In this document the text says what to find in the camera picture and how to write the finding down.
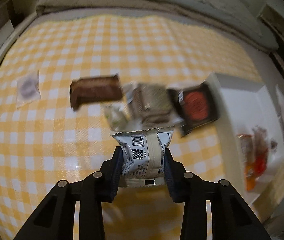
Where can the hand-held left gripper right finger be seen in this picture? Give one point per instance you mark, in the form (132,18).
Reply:
(170,175)

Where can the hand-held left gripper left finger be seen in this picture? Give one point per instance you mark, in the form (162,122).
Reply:
(115,172)

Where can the white barcode snack packet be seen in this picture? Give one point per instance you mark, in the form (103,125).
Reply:
(144,150)

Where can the white cardboard box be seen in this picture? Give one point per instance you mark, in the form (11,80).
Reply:
(232,100)

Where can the orange snack packet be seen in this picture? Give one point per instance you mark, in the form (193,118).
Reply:
(248,177)

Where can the grey beige snack packet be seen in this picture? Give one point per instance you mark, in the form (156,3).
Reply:
(152,100)

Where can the black packet red round pastry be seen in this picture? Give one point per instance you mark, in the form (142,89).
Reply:
(197,102)

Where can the brown snack bar wrapper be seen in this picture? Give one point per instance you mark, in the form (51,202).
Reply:
(97,90)

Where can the clear purple pastry packet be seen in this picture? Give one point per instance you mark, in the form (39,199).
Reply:
(28,87)

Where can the yellow checked mat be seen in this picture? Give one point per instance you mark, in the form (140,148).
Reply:
(57,142)

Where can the white corner shelf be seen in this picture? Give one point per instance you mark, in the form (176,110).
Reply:
(282,30)

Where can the grey blanket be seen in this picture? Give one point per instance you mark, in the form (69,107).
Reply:
(232,17)

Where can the beige folded blanket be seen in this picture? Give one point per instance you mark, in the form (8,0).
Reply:
(107,11)

